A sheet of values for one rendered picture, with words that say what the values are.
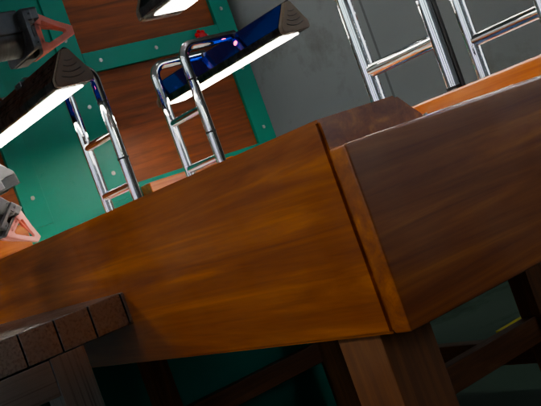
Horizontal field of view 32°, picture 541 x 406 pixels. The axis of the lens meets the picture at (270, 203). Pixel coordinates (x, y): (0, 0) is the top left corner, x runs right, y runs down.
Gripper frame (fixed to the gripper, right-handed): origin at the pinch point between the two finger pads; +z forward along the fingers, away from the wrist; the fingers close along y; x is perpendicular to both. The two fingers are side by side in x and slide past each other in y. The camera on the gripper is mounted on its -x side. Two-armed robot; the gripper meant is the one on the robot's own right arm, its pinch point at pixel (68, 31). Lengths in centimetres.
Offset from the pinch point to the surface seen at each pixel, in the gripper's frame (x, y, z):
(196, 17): -25, 103, 102
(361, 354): 51, -69, -21
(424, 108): 31, -48, 20
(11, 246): 25, 99, 19
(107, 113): 6, 48, 29
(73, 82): 2.7, 26.8, 12.4
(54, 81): 1.6, 27.4, 8.9
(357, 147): 34, -77, -22
